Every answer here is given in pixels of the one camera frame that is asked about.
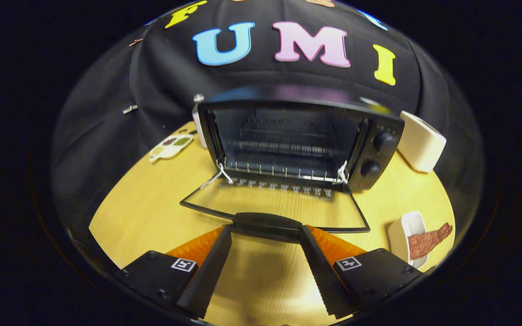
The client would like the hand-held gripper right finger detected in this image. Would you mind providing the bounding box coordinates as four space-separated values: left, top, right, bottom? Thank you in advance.
300 224 427 317

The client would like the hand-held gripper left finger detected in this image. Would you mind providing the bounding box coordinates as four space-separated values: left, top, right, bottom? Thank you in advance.
118 225 233 320

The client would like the brown meat piece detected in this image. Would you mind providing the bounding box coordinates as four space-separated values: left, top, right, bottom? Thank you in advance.
407 222 453 260

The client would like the black toaster oven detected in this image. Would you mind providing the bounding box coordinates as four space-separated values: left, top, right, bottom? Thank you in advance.
180 86 405 240

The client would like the white toaster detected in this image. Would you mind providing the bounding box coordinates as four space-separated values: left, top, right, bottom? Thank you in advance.
397 110 447 173

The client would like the white ribbed tray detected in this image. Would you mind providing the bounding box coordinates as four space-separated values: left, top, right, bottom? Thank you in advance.
387 211 429 270

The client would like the white divided dish with beans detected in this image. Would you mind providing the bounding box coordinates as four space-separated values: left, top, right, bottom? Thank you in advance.
149 134 194 163

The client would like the clear plastic bottle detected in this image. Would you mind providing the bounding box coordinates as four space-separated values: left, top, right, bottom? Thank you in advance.
192 94 207 149

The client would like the black backdrop cloth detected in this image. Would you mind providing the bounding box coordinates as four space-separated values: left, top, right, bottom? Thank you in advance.
52 0 486 236

